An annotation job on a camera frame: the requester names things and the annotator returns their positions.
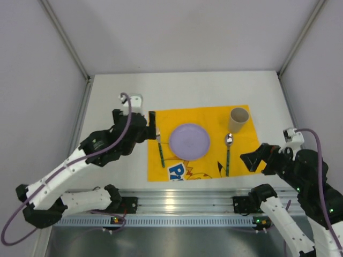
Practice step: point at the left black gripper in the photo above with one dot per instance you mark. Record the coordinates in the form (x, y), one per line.
(147, 129)

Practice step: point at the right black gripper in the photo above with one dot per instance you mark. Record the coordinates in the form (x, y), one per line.
(268, 160)

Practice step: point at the green handled metal fork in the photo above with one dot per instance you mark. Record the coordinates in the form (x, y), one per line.
(158, 138)

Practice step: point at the green handled metal spoon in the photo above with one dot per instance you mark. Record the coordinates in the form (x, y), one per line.
(228, 142)

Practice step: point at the purple plastic plate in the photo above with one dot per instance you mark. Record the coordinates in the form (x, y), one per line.
(189, 142)

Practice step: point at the beige paper cup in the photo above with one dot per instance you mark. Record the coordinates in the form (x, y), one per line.
(237, 119)

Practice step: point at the yellow Pikachu placemat cloth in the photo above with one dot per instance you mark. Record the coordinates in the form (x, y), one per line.
(215, 121)

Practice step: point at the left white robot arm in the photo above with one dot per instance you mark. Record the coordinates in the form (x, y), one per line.
(95, 150)

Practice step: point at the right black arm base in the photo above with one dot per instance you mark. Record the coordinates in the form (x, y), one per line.
(244, 206)

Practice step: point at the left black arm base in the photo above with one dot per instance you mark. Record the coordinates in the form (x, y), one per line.
(126, 205)

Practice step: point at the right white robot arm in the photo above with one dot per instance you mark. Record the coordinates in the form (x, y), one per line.
(305, 172)

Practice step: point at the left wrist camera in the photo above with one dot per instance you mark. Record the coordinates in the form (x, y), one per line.
(136, 103)

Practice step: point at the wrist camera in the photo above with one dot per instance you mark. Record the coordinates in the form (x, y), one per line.
(293, 140)
(136, 103)

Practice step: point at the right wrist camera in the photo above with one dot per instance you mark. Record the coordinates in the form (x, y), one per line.
(293, 140)

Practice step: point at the perforated cable duct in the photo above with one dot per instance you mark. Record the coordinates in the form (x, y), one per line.
(165, 221)

